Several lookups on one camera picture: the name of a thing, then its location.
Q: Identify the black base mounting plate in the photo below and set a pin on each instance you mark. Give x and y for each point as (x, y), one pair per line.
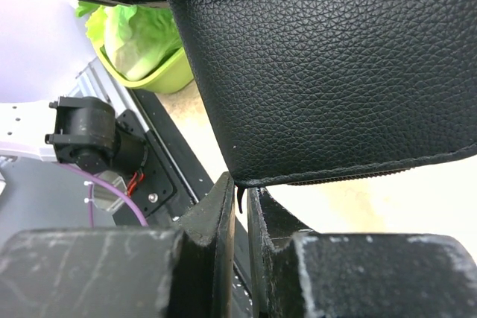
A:
(167, 169)

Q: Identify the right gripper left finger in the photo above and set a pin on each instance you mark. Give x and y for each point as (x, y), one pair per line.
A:
(105, 272)

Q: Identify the black zip tool case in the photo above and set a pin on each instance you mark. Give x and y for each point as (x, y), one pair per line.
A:
(311, 91)

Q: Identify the green vegetable basket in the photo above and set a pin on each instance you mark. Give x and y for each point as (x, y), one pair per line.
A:
(173, 75)

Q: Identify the aluminium frame rail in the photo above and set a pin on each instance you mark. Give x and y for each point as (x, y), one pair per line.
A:
(95, 81)

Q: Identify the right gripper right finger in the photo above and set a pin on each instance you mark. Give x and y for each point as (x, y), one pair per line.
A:
(298, 272)

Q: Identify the light green lettuce toy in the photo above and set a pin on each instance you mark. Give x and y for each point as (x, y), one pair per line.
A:
(135, 40)

